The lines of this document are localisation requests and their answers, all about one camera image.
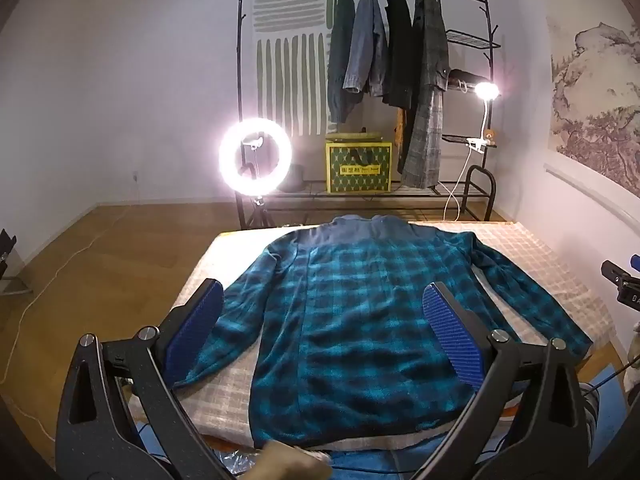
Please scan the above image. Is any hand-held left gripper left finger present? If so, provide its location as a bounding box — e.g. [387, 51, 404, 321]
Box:
[55, 277, 226, 480]

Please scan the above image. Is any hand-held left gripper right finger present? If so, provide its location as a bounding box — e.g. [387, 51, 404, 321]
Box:
[410, 281, 601, 480]

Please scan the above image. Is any teal plaid fleece jacket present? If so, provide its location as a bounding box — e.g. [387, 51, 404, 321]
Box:
[172, 214, 593, 451]

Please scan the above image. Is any black metal clothes rack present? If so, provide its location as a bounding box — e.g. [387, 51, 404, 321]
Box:
[235, 0, 503, 231]

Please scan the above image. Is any beige plaid bed blanket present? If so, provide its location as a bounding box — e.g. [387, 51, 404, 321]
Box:
[130, 220, 616, 456]

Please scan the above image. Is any black light stand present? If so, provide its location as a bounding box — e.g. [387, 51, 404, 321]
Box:
[235, 132, 276, 231]

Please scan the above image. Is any beige cloth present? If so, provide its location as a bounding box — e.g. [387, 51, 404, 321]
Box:
[247, 440, 333, 480]

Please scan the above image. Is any yellow patterned box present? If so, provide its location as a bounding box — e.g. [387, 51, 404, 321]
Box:
[325, 132, 393, 193]

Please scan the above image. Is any orange wooden board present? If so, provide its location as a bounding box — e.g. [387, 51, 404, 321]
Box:
[395, 107, 407, 171]

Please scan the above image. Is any black metal stand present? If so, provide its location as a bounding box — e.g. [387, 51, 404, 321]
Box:
[0, 229, 33, 296]

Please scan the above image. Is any grey plaid hanging coat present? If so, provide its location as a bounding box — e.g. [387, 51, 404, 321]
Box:
[400, 0, 451, 190]

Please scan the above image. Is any white clip lamp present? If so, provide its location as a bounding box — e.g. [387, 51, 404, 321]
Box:
[465, 81, 501, 153]

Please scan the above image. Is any dark bag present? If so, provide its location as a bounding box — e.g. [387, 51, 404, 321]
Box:
[447, 69, 493, 92]

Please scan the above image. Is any black hanging coat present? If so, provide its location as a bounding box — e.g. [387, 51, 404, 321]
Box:
[382, 0, 416, 111]

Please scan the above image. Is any dark green hanging jacket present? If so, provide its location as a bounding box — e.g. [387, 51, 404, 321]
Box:
[327, 0, 366, 125]

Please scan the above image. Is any blue denim hanging jacket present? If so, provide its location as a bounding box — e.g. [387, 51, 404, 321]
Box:
[342, 0, 390, 97]

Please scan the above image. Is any black cable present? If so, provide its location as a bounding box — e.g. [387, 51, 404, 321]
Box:
[580, 355, 640, 392]

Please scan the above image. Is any white lamp cable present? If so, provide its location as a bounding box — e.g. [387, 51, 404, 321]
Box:
[444, 147, 473, 221]

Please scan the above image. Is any white floor cable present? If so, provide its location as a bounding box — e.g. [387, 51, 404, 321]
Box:
[0, 230, 101, 386]

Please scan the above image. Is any ring light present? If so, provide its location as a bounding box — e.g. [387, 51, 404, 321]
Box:
[218, 116, 291, 196]

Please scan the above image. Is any landscape wall poster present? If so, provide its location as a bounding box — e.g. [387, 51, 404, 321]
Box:
[545, 10, 640, 186]

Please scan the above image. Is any green striped wall hanging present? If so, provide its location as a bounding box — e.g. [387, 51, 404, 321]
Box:
[252, 0, 338, 138]

